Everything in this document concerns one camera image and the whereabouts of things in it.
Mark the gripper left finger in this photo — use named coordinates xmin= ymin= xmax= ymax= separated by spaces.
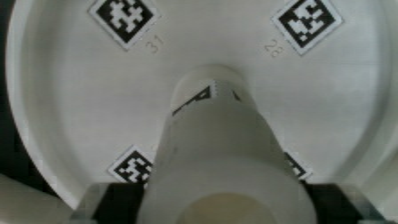
xmin=69 ymin=183 xmax=143 ymax=224

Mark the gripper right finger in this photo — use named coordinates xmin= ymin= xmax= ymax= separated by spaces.
xmin=302 ymin=182 xmax=385 ymax=224

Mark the white cylindrical table leg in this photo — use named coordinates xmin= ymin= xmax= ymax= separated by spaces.
xmin=136 ymin=65 xmax=318 ymax=224

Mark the white round table top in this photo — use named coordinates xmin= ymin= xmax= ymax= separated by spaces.
xmin=5 ymin=0 xmax=398 ymax=204

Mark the white right fence bar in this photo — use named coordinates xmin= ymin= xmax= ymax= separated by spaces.
xmin=364 ymin=164 xmax=398 ymax=223

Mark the white fence bar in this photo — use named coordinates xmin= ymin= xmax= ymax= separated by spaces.
xmin=364 ymin=164 xmax=398 ymax=223
xmin=0 ymin=174 xmax=72 ymax=224

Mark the white front fence bar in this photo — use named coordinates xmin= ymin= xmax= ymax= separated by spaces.
xmin=0 ymin=174 xmax=72 ymax=224

